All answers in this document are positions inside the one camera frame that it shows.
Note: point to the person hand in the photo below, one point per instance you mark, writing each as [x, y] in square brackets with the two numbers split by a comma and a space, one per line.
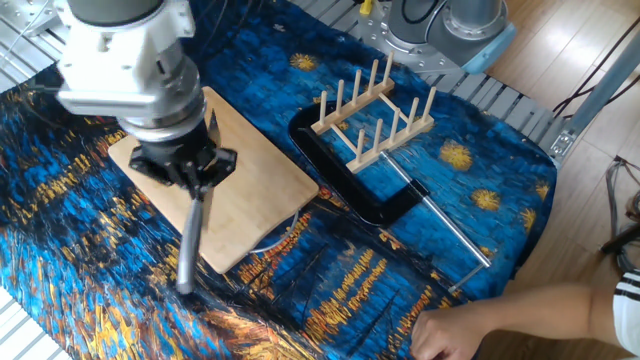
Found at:
[445, 335]

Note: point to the steel cleaver knife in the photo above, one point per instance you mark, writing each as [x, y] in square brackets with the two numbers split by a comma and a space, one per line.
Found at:
[190, 250]

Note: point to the wooden cutting board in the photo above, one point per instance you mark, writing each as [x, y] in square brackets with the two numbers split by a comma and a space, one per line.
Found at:
[260, 190]

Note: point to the aluminium frame beam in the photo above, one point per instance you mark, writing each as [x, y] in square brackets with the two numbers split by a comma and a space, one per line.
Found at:
[600, 95]

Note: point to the wooden peg rack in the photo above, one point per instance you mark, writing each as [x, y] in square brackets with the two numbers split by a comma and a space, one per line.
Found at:
[380, 150]

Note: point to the black C-clamp steel screw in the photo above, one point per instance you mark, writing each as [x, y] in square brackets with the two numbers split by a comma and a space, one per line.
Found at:
[350, 192]

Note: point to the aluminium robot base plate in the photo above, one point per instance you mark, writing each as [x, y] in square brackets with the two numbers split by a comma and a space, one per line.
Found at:
[380, 40]

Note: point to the dark chair leg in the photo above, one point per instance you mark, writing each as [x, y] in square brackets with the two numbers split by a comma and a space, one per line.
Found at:
[620, 242]

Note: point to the aluminium bolted plate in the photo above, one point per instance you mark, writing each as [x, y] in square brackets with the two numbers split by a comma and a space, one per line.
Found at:
[30, 15]

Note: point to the white sleeve black stripes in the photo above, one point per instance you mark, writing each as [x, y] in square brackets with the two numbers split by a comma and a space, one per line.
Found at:
[629, 315]

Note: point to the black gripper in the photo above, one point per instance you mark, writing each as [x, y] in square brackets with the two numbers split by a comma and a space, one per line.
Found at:
[175, 160]

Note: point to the blue orange painting tablecloth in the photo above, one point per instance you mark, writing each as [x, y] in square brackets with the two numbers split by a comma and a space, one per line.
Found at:
[350, 280]

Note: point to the bare person forearm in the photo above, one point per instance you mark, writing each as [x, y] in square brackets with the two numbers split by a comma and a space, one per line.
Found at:
[550, 312]

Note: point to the yellow plug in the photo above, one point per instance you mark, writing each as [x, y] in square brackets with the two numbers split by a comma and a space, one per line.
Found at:
[366, 7]

